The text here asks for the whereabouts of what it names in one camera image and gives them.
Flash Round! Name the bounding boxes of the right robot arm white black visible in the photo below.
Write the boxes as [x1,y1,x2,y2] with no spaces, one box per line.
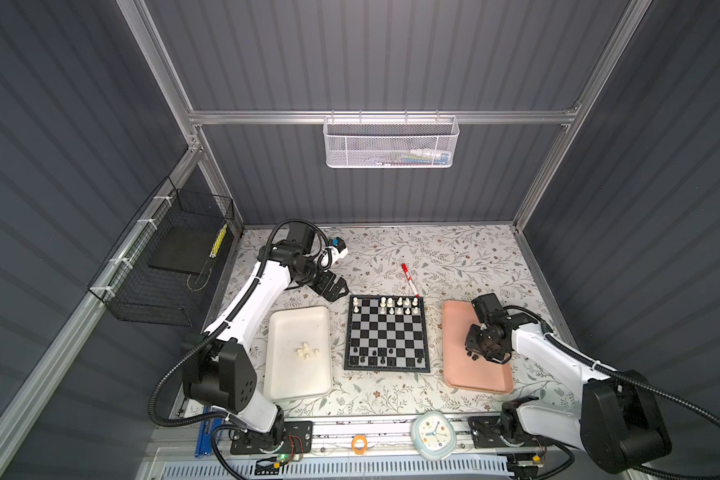
[465,294,720,479]

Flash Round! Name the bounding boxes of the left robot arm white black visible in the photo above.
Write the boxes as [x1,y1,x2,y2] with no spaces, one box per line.
[147,219,349,451]

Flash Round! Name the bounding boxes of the white chess pieces in tray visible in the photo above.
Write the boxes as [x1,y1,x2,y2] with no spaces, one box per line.
[296,342,320,360]

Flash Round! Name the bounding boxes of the white chess pieces on board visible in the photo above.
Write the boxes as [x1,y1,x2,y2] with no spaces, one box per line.
[376,296,422,317]

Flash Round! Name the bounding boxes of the black white chess board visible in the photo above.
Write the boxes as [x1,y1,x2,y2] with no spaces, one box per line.
[344,295,430,373]

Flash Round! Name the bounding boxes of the black chess pieces on board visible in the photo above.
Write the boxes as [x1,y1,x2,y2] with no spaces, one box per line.
[345,346,427,370]

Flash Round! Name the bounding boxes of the pink plastic tray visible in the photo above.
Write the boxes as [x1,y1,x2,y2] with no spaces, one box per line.
[442,300,514,394]

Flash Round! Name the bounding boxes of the white plastic tray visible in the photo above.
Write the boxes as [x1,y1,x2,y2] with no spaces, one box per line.
[263,306,332,402]

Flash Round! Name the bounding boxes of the red white marker pen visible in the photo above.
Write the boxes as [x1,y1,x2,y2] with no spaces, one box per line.
[401,263,420,297]

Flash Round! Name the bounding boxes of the mint green alarm clock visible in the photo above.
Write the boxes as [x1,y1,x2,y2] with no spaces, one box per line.
[410,411,457,461]

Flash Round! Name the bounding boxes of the yellow brush in basket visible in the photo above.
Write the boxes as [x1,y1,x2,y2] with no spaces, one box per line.
[209,223,228,259]

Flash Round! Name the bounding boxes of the blue clamp tool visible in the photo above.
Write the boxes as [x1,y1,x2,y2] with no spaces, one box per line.
[194,418,223,458]

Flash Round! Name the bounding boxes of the white wire basket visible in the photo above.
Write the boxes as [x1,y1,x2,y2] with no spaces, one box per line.
[322,115,460,169]

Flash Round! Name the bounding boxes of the black wire basket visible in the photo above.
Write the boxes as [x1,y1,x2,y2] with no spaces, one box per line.
[89,179,237,327]

